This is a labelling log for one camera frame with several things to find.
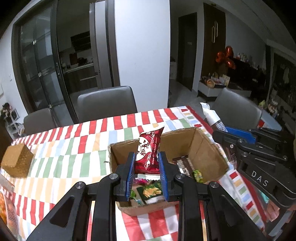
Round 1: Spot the grey chair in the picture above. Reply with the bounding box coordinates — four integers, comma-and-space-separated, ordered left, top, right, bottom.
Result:
77, 86, 137, 123
211, 88, 262, 131
23, 108, 57, 135

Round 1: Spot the red balloon decoration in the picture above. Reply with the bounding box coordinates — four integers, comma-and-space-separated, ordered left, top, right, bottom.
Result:
215, 46, 236, 69

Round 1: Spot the colourful striped tablecloth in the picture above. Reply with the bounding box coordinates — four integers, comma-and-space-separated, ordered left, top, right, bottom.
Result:
1, 106, 266, 240

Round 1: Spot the grey chair left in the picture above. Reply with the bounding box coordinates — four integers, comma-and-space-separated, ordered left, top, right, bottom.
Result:
23, 108, 57, 135

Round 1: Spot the small green yellow candy packet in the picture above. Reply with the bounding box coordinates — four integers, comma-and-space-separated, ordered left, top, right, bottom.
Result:
193, 169, 204, 183

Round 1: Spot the grey chair right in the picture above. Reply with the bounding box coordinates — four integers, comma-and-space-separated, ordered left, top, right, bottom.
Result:
211, 88, 262, 131

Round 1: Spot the glass sliding door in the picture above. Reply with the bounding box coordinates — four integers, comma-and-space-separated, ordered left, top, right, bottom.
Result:
11, 1, 78, 126

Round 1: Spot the woven straw box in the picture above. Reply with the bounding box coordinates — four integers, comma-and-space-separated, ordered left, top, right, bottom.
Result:
1, 143, 34, 178

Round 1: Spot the red snack packet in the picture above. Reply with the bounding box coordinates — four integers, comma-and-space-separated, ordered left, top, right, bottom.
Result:
134, 127, 164, 174

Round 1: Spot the green cracker packet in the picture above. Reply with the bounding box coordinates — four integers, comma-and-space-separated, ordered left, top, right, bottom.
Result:
136, 182, 165, 205

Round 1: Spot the dark chocolate bar packet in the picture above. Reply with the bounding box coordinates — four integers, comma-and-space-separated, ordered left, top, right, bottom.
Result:
173, 155, 196, 179

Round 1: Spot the white grey snack bar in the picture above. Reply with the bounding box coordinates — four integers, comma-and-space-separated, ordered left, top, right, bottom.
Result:
200, 102, 228, 132

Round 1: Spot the white basket of oranges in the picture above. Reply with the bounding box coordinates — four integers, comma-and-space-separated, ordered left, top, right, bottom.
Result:
0, 191, 19, 237

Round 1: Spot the grey chair middle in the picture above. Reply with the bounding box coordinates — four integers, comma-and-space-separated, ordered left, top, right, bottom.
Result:
77, 86, 137, 123

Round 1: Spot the brown cardboard box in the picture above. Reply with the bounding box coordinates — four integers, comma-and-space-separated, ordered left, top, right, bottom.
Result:
109, 128, 228, 216

